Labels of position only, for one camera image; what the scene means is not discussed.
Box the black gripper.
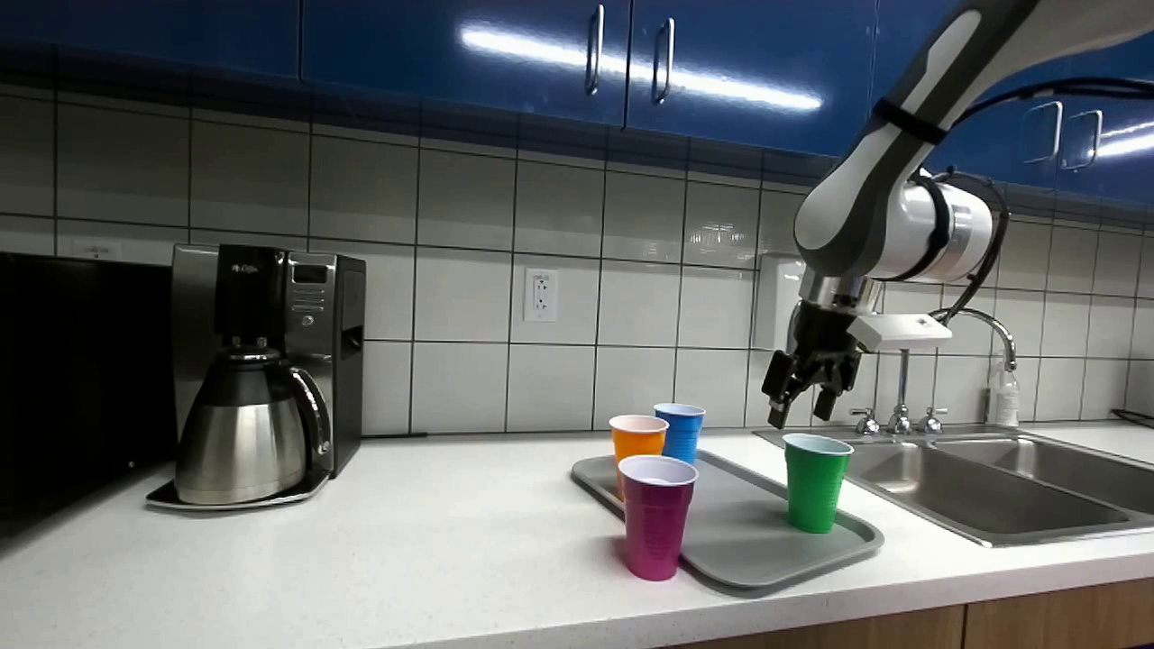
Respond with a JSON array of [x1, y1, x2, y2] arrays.
[[762, 304, 862, 430]]

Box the green plastic cup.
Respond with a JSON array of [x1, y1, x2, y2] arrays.
[[781, 433, 853, 532]]

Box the purple plastic cup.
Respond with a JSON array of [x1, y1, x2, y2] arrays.
[[616, 454, 698, 582]]

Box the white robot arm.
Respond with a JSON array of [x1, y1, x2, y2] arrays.
[[762, 0, 1154, 430]]

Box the grey plastic tray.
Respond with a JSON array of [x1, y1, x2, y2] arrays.
[[571, 454, 883, 595]]

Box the white soap dispenser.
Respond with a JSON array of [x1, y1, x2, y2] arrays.
[[754, 257, 804, 355]]

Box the blue plastic cup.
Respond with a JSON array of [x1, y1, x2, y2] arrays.
[[656, 404, 705, 462]]

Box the chrome sink faucet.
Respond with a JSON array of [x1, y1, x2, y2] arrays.
[[852, 306, 1020, 441]]

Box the orange plastic cup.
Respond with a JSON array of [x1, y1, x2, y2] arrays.
[[609, 415, 666, 458]]

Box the dish soap bottle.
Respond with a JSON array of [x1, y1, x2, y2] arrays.
[[989, 368, 1020, 425]]

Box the stainless steel double sink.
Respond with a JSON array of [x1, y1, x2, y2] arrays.
[[842, 433, 1154, 548]]

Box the blue upper cabinets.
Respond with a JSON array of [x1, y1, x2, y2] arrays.
[[0, 0, 1154, 216]]

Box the wooden lower cabinets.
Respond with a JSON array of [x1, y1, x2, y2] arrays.
[[677, 582, 1154, 649]]

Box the steel coffee carafe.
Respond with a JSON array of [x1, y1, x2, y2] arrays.
[[173, 355, 330, 510]]

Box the steel coffee maker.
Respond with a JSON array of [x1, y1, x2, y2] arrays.
[[148, 244, 364, 512]]

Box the black microwave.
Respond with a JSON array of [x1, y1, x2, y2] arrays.
[[0, 252, 175, 540]]

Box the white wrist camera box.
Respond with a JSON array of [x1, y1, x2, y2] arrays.
[[848, 312, 952, 355]]

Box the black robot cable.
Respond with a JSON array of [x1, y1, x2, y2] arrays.
[[869, 71, 1154, 327]]

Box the white wall outlet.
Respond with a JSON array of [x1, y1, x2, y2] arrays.
[[524, 267, 560, 323]]

